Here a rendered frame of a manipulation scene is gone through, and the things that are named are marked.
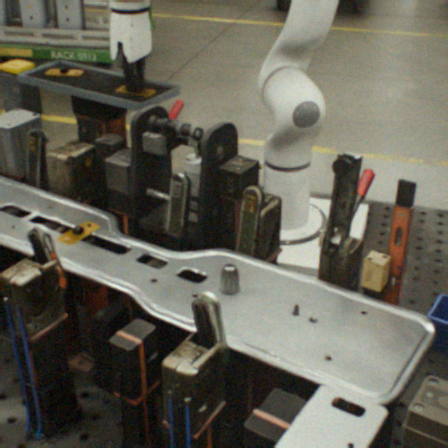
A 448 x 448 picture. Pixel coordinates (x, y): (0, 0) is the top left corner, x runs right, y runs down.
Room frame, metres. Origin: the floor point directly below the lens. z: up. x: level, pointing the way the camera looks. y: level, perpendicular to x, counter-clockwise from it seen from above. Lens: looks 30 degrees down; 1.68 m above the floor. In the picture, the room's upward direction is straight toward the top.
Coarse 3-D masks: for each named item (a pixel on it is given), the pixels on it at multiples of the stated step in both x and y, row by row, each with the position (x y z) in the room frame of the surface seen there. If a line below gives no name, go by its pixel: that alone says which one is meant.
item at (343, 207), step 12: (348, 156) 1.04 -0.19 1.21; (360, 156) 1.03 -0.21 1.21; (336, 168) 1.00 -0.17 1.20; (348, 168) 1.00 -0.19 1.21; (360, 168) 1.03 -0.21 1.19; (336, 180) 1.03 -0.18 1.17; (348, 180) 1.03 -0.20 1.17; (336, 192) 1.03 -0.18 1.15; (348, 192) 1.01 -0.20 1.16; (336, 204) 1.03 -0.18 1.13; (348, 204) 1.01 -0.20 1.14; (336, 216) 1.02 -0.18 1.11; (348, 216) 1.00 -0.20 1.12; (348, 228) 1.01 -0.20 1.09; (324, 240) 1.02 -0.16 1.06
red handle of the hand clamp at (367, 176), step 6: (366, 174) 1.11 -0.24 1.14; (372, 174) 1.11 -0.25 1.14; (360, 180) 1.10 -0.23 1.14; (366, 180) 1.10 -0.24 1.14; (360, 186) 1.09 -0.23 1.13; (366, 186) 1.09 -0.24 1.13; (360, 192) 1.08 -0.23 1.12; (366, 192) 1.08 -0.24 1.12; (360, 198) 1.07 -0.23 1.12; (354, 210) 1.05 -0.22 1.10; (354, 216) 1.05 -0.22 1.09; (336, 234) 1.02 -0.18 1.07; (336, 240) 1.01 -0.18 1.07; (336, 246) 1.01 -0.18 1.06
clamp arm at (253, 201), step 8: (248, 192) 1.13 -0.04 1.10; (256, 192) 1.12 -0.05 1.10; (248, 200) 1.12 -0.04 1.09; (256, 200) 1.11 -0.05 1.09; (264, 200) 1.12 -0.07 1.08; (248, 208) 1.11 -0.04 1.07; (256, 208) 1.11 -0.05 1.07; (248, 216) 1.11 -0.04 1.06; (256, 216) 1.11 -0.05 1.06; (240, 224) 1.12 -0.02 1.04; (248, 224) 1.11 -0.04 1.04; (256, 224) 1.10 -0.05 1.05; (240, 232) 1.12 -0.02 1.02; (248, 232) 1.11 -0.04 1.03; (256, 232) 1.10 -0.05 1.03; (240, 240) 1.11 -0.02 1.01; (248, 240) 1.10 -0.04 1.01; (256, 240) 1.10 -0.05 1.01; (240, 248) 1.11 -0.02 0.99; (248, 248) 1.10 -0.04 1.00; (256, 248) 1.10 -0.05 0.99
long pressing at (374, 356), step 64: (0, 192) 1.32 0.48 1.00; (64, 256) 1.07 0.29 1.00; (128, 256) 1.07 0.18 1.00; (192, 256) 1.07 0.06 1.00; (192, 320) 0.88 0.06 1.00; (256, 320) 0.88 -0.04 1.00; (320, 320) 0.88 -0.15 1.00; (384, 320) 0.88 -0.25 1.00; (320, 384) 0.74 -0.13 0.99; (384, 384) 0.74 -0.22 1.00
